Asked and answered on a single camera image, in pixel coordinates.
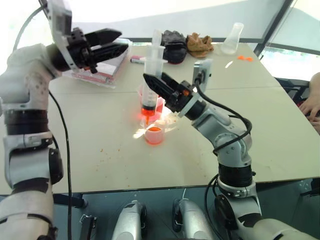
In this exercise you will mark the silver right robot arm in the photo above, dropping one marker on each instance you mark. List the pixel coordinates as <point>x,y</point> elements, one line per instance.
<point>235,140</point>

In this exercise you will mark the clear measuring cup red liquid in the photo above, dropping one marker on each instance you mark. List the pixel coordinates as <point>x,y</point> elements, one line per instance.
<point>160,106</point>

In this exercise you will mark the clear plastic syringe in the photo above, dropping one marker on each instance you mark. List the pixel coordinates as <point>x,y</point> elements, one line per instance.
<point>153,62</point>

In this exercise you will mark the dark table frame bracket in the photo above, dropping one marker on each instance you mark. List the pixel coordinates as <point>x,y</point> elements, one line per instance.
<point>75,200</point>

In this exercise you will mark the person's bare forearm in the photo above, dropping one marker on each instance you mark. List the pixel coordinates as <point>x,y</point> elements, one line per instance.
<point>316,83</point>

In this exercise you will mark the black metal bracket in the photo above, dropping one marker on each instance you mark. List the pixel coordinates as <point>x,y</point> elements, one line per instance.
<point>87,227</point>

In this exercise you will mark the silver rounded shape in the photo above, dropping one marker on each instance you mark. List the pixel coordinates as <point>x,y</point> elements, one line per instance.
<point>192,222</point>
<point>130,222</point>

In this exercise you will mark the small orange plastic pieces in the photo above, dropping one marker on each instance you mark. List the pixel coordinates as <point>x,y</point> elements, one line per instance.
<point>245,58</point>

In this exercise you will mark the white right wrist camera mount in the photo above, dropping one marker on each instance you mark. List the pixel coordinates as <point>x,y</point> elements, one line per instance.
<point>206,67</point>

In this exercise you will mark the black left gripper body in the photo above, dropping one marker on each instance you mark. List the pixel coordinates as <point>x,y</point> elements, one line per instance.
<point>78,51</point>

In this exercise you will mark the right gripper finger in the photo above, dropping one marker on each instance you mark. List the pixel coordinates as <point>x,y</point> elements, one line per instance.
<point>170,81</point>
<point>157,86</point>

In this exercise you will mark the pink marker pen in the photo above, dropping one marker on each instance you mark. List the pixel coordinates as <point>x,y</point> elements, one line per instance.
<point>138,59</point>

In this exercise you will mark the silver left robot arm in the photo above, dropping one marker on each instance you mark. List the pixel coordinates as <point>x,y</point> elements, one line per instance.
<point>25,82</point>

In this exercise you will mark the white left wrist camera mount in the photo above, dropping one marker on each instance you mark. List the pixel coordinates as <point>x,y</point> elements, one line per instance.
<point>61,20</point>

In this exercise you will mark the brown glove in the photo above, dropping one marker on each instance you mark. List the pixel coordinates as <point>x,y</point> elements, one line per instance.
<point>200,45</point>

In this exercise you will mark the person's bare hand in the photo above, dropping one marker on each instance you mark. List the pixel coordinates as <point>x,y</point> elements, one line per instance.
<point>313,110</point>

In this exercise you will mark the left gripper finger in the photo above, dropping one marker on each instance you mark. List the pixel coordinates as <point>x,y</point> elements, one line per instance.
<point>105,36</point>
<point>110,51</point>

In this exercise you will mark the black glove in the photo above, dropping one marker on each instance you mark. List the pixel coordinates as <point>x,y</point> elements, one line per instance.
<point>173,47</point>

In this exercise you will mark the clear plastic flask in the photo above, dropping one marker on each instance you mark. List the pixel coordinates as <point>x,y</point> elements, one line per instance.
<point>231,42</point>

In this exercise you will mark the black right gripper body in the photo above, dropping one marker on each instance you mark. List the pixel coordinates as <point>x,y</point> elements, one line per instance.
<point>181,97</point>

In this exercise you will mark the small cup red liquid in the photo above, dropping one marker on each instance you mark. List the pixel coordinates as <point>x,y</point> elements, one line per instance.
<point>154,136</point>

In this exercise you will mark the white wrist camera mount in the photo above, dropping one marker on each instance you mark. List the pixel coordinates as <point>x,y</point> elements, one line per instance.
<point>61,20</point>
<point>206,67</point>

